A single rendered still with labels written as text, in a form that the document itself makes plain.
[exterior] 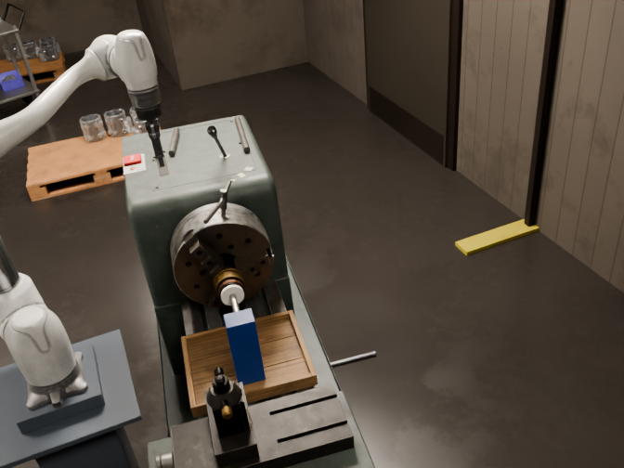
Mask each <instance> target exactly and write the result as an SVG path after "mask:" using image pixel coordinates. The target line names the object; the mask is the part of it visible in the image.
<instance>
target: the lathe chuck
mask: <svg viewBox="0 0 624 468"><path fill-rule="evenodd" d="M212 211H213V209H212V210H208V211H205V212H202V213H200V214H197V215H195V216H193V217H191V218H190V220H188V221H187V222H186V223H185V224H184V225H183V226H182V227H181V228H180V229H179V230H178V231H177V233H176V234H175V237H174V240H173V243H172V247H171V259H172V266H173V272H174V277H175V282H176V284H177V286H178V287H179V289H180V290H181V291H182V292H183V293H184V294H185V295H186V296H187V297H189V298H190V299H192V300H194V301H196V302H198V303H201V304H204V305H206V303H207V300H208V297H209V294H210V291H211V289H212V286H213V283H214V277H212V276H211V275H210V273H209V270H208V269H206V268H205V267H203V266H202V262H201V261H200V260H198V259H197V258H196V257H194V256H193V255H191V254H190V252H189V247H188V246H187V244H186V243H185V242H184V239H185V238H186V237H187V235H188V234H189V233H190V232H191V231H193V232H192V234H193V235H194V236H196V237H197V238H198V239H199V240H201V241H202V242H204V243H205V244H206V245H208V246H209V247H210V248H212V249H213V250H214V251H215V252H217V253H218V254H233V255H232V257H231V258H229V259H228V260H227V261H225V262H224V265H225V268H227V267H230V268H234V269H236V267H235V264H234V260H233V258H234V255H235V256H236V257H239V256H242V255H245V254H250V253H253V252H257V251H260V250H263V249H266V248H269V247H270V251H271V254H272V257H269V262H270V266H266V267H263V268H259V269H257V271H258V273H257V274H254V275H252V276H249V278H250V280H247V281H244V298H243V300H242V301H244V300H246V299H248V298H250V297H251V296H253V295H254V294H256V293H257V292H259V291H260V290H261V289H262V288H263V287H264V285H265V284H266V283H267V281H268V279H269V278H270V275H271V273H272V270H273V267H274V254H273V252H272V247H271V244H270V241H269V238H268V236H267V233H266V231H265V229H264V227H263V226H262V224H261V223H260V222H259V221H258V220H257V219H256V218H255V217H253V216H252V215H250V214H248V213H245V212H243V211H241V210H237V209H232V208H227V209H226V214H228V217H226V218H221V217H218V215H219V214H221V209H220V208H219V209H218V211H217V212H216V213H215V214H214V216H213V217H212V218H211V220H210V221H209V222H208V223H207V224H204V223H203V220H204V219H205V218H206V217H207V216H208V215H209V213H211V212H212Z"/></svg>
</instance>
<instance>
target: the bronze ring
mask: <svg viewBox="0 0 624 468"><path fill-rule="evenodd" d="M229 285H238V286H240V287H242V289H243V291H244V277H243V275H242V273H241V272H240V271H239V270H237V269H234V268H230V267H227V268H226V269H224V270H222V271H220V272H219V273H217V274H216V276H215V277H214V288H215V289H216V292H217V294H218V295H219V297H220V299H221V292H222V291H223V289H224V288H226V287H227V286H229Z"/></svg>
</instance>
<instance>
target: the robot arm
mask: <svg viewBox="0 0 624 468"><path fill-rule="evenodd" d="M157 74H158V72H157V65H156V61H155V57H154V54H153V51H152V48H151V45H150V42H149V40H148V38H147V37H146V35H145V34H144V33H143V32H142V31H139V30H126V31H123V32H120V33H118V34H117V36H116V35H110V34H107V35H102V36H99V37H98V38H97V39H95V40H94V41H93V43H92V44H91V46H90V47H88V48H87V49H86V50H85V54H84V57H83V59H82V60H80V61H79V62H78V63H76V64H75V65H73V66H72V67H70V68H69V69H68V70H66V71H65V72H64V73H63V74H62V75H60V77H59V78H58V79H57V80H56V81H55V82H54V83H53V84H52V85H51V86H49V87H48V88H47V89H46V90H45V91H44V92H43V93H42V94H41V95H40V96H39V97H38V98H37V99H36V100H35V101H34V102H33V103H31V104H30V105H29V106H28V107H26V108H25V109H24V110H22V111H20V112H18V113H16V114H14V115H12V116H10V117H8V118H5V119H3V120H0V159H1V158H2V157H3V156H5V155H6V154H7V153H8V152H9V151H11V150H12V149H14V148H15V147H16V146H18V144H19V143H21V142H22V141H23V140H25V139H26V138H27V137H29V136H30V135H32V134H33V133H34V132H36V131H37V130H38V129H39V128H41V127H42V126H43V125H44V124H45V123H46V122H47V121H48V120H49V119H50V118H51V117H52V116H53V115H54V114H55V113H56V111H57V110H58V109H59V108H60V107H61V106H62V104H63V103H64V102H65V101H66V100H67V99H68V97H69V96H70V95H71V94H72V93H73V92H74V91H75V90H76V89H77V88H78V87H79V86H80V85H82V84H84V83H86V82H88V81H90V80H93V79H99V80H102V81H107V80H110V79H114V78H121V80H122V81H123V82H124V83H125V85H126V87H127V92H128V95H129V97H130V100H131V102H132V106H133V107H135V110H136V117H137V118H138V119H139V120H141V121H146V122H145V125H146V129H147V131H148V133H149V138H150V139H151V143H152V146H153V149H154V153H155V155H154V156H153V158H154V159H156V163H157V166H158V170H159V174H160V176H167V175H169V170H168V166H167V162H166V159H165V155H164V153H165V150H163V146H162V143H161V139H160V136H161V134H160V129H159V128H160V126H159V122H158V119H157V120H156V118H159V117H160V116H161V115H162V113H163V112H162V108H161V104H160V102H161V100H162V98H161V93H160V89H159V84H158V81H157ZM0 336H1V337H2V339H3V340H4V341H5V342H6V344H7V347H8V349H9V351H10V353H11V355H12V357H13V358H14V359H15V361H16V363H17V365H18V367H19V370H20V371H21V373H22V374H23V376H24V377H25V379H26V381H27V385H28V400H27V403H26V406H27V408H28V410H34V409H36V408H38V407H40V406H42V405H44V404H46V403H49V402H52V404H53V406H54V409H58V408H60V407H61V406H62V401H63V398H64V397H68V396H70V395H73V394H78V393H83V392H85V391H86V390H87V389H88V385H87V383H86V381H85V375H84V369H83V358H84V356H83V353H82V352H76V353H73V350H72V345H71V342H70V339H69V337H68V334H67V333H66V331H65V329H64V327H63V325H62V323H61V321H60V320H59V318H58V316H57V315H56V314H55V313H54V312H52V311H51V310H49V309H48V308H47V307H46V304H45V303H44V300H43V298H42V297H41V295H40V293H39V292H38V291H37V289H36V288H35V286H34V284H33V281H32V280H31V279H30V277H28V276H27V275H24V274H21V273H18V271H17V269H16V268H15V266H14V264H13V262H12V259H11V257H10V255H9V253H8V251H7V248H6V246H5V244H4V243H3V241H2V239H1V237H0Z"/></svg>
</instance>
